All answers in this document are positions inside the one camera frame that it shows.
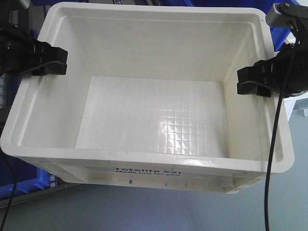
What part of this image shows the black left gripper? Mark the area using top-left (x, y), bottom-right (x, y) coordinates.
top-left (0, 24), bottom-right (68, 76)

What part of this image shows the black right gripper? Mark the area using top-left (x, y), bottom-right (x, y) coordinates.
top-left (237, 43), bottom-right (308, 98)

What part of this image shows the white plastic tote bin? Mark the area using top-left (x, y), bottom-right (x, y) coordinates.
top-left (0, 1), bottom-right (295, 195)

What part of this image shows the blue bin lower left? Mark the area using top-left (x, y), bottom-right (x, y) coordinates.
top-left (0, 156), bottom-right (51, 200)

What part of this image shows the black right cable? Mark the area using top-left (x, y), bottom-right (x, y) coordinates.
top-left (264, 24), bottom-right (301, 231)

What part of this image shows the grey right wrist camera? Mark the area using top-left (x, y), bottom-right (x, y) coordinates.
top-left (266, 3), bottom-right (295, 28)

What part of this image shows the steel shelf front rail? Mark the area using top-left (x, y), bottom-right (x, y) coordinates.
top-left (12, 183), bottom-right (84, 205)

